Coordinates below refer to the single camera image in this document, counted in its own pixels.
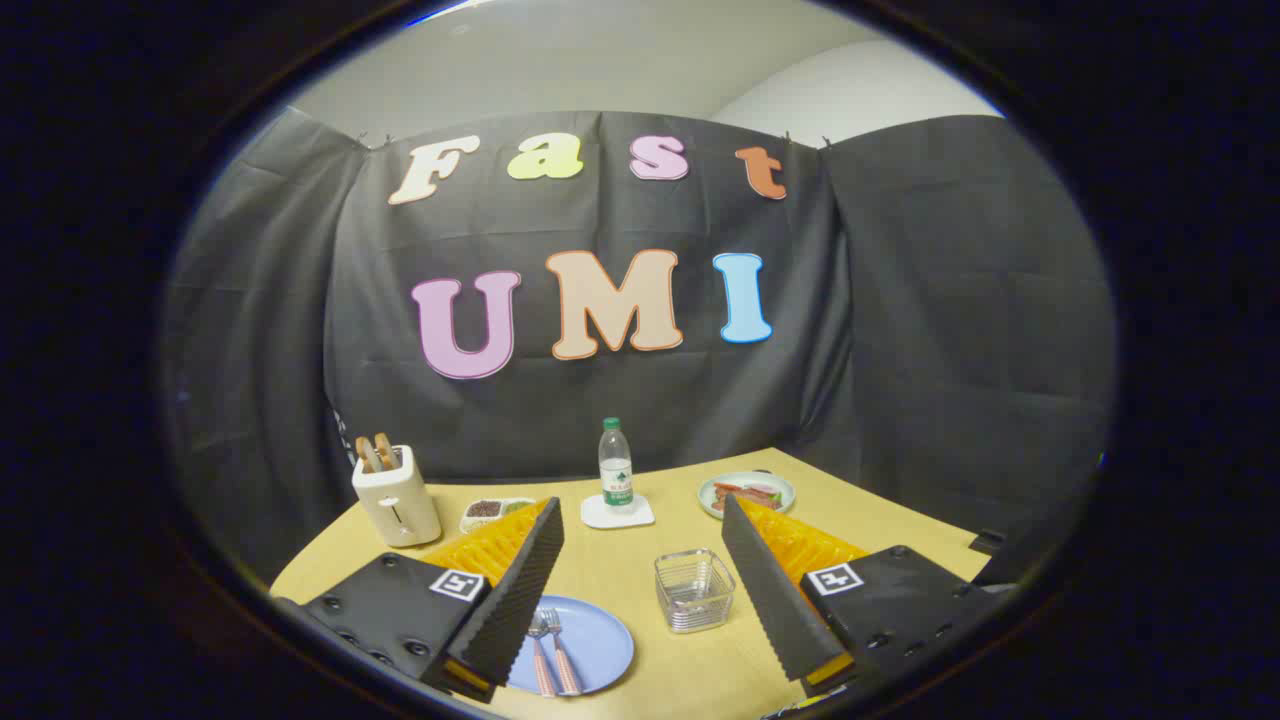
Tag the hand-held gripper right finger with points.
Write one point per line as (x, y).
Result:
(770, 590)

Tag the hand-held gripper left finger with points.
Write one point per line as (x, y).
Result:
(515, 590)

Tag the white divided dish with beans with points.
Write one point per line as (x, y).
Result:
(485, 512)

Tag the cooked meat with vegetables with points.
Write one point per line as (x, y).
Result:
(748, 494)

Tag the blue plate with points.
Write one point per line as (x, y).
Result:
(600, 640)

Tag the pale green food plate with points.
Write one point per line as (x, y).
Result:
(782, 490)

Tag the white square coaster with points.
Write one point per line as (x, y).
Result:
(600, 518)

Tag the cream toaster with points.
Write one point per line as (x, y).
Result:
(400, 505)

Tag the clear water bottle green cap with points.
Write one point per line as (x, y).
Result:
(616, 470)

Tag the brown toast slice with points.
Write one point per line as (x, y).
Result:
(387, 450)
(367, 455)

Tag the black table clamp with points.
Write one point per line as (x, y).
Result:
(986, 541)

